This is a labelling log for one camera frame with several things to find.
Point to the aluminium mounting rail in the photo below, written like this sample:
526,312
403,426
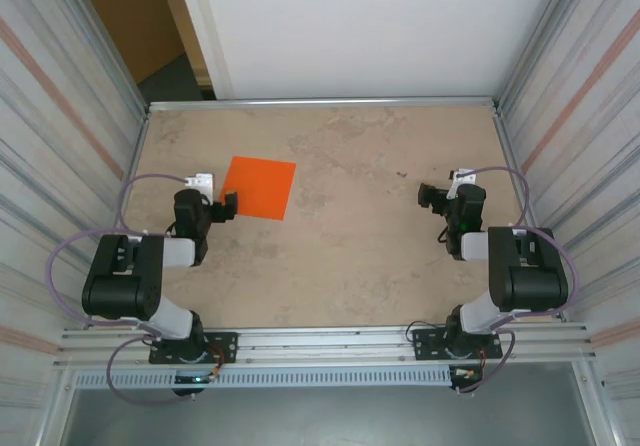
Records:
325,343

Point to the aluminium table edge bar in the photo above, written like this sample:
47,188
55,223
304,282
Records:
320,103

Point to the white door frame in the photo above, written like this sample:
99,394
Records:
200,26

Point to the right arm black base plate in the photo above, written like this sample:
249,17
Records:
425,343

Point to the orange square paper sheet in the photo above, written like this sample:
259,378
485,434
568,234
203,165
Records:
260,186

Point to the grey metal shelf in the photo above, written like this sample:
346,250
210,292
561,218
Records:
325,416

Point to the aluminium table side rail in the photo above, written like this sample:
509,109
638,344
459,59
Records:
505,136
141,136

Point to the brown wooden door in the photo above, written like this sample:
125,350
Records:
135,16

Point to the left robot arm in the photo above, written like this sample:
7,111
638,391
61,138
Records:
120,276

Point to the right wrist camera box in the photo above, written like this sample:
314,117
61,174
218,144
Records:
462,175

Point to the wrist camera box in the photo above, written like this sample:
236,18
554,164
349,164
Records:
202,182
462,175

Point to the aluminium frame post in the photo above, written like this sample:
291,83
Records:
537,41

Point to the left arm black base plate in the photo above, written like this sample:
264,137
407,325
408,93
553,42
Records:
225,343

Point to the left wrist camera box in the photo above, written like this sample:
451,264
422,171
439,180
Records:
202,182

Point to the circuit board with green light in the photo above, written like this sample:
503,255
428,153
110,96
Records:
195,379

